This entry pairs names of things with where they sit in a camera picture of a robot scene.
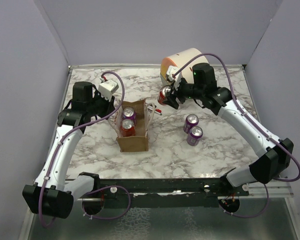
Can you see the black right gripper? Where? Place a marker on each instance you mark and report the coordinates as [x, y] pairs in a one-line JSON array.
[[172, 101]]

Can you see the purple soda can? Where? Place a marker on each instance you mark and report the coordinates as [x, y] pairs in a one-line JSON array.
[[190, 121], [194, 135], [129, 113]]

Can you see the canvas bag with cat print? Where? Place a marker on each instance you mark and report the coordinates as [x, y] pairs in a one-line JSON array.
[[140, 141]]

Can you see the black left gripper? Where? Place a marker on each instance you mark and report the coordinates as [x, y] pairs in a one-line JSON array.
[[109, 105]]

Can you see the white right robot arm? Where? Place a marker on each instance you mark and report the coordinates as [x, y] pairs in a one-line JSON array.
[[273, 153]]

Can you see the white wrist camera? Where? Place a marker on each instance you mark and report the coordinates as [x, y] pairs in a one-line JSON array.
[[107, 89], [173, 74]]

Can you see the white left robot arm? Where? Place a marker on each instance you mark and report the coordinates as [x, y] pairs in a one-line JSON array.
[[50, 195]]

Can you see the red soda can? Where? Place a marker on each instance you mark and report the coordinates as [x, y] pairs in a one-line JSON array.
[[127, 128], [162, 94]]

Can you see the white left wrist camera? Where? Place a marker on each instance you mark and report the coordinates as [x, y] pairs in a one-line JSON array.
[[107, 89]]

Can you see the cream round drawer cabinet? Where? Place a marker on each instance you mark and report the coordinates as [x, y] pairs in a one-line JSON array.
[[178, 60]]

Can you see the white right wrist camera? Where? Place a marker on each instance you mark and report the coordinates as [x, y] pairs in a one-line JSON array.
[[173, 74]]

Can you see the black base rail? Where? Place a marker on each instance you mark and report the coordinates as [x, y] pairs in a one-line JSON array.
[[158, 192]]

